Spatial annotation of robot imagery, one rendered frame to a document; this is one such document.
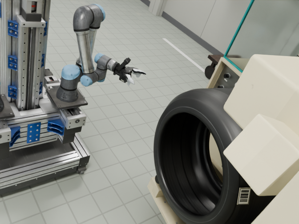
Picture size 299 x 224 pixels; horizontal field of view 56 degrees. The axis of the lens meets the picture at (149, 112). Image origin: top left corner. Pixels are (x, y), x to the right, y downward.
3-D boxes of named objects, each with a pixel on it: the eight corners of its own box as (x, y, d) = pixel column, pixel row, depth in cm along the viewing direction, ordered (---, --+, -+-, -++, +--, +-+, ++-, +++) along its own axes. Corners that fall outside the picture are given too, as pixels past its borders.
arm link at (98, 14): (68, 77, 203) (78, 2, 172) (81, 71, 215) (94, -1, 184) (81, 85, 201) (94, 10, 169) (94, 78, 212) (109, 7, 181)
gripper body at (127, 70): (131, 78, 192) (117, 70, 195) (134, 68, 187) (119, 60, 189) (125, 83, 187) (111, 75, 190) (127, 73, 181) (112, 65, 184)
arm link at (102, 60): (98, 61, 198) (101, 50, 194) (111, 68, 196) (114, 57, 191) (92, 64, 192) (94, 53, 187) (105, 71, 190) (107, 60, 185)
